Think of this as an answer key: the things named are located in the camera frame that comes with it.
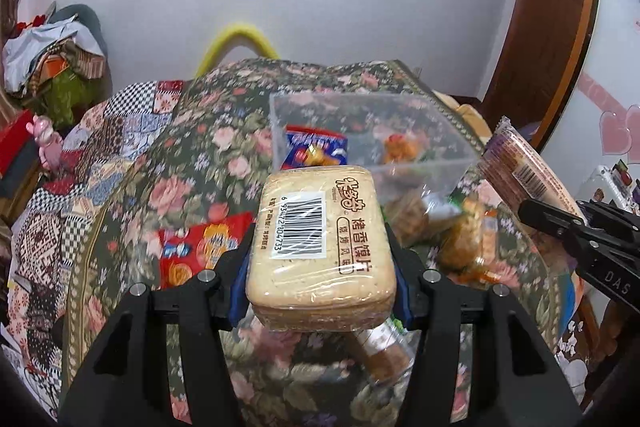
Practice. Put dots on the yellow cloth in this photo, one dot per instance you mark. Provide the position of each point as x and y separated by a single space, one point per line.
470 114

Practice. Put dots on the red and blue snack packet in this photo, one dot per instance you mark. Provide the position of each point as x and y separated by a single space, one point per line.
310 147

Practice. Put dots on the patchwork blanket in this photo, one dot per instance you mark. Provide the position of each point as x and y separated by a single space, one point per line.
100 147

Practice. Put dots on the white stickered container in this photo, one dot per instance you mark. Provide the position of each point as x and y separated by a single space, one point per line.
600 182

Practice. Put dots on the white wardrobe sliding door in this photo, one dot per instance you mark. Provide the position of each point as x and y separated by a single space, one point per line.
610 57

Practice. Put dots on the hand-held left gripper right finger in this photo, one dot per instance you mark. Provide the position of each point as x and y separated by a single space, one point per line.
403 302

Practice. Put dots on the small orange snack packet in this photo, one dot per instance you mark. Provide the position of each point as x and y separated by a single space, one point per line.
400 149

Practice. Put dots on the grey padded chair back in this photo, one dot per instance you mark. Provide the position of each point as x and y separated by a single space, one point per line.
90 22

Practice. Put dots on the round brown biscuit packet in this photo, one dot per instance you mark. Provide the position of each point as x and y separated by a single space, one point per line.
520 167

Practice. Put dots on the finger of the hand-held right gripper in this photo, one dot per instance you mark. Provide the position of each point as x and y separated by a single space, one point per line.
547 216

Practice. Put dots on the orange and clear snack packet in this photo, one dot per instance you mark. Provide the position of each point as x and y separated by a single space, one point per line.
462 247

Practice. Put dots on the yellow foam tube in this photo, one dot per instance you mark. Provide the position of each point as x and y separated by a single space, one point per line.
235 29

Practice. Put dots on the brown wooden door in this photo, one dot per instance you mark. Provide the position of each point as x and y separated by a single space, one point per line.
550 32

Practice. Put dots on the clear plastic box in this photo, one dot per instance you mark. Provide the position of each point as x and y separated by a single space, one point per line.
360 107

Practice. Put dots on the pink rabbit toy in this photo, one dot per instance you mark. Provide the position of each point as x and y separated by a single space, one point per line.
47 142

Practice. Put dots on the dark floral tablecloth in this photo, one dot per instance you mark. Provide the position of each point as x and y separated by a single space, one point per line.
200 187

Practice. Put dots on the red box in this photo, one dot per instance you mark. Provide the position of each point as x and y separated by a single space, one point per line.
12 147

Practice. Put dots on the toast bread packet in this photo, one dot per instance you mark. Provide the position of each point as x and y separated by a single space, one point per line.
320 257

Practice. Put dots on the brown cylindrical snack packet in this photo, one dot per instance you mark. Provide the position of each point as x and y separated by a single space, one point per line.
382 352

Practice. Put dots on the clear packet of fried snacks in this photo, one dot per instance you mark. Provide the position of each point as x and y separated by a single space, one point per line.
405 217

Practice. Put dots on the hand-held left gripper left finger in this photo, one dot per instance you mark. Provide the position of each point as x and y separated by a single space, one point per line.
241 287

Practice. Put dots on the pile of clothes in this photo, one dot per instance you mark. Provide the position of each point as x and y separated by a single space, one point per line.
45 47

